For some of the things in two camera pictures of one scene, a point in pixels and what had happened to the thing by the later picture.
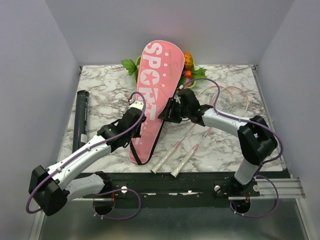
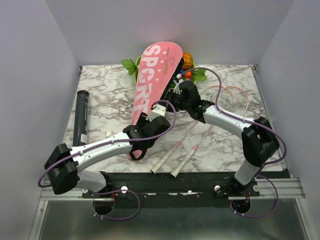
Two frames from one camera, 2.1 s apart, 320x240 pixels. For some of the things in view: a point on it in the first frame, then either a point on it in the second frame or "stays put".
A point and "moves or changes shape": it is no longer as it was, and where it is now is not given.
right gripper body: (176, 107) → (177, 102)
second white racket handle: (181, 166) stays put
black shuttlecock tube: (81, 119) stays put
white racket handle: (160, 163) stays put
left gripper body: (136, 133) → (142, 121)
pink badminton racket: (230, 99) stays put
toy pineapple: (188, 61) stays put
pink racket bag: (161, 69) moves or changes shape
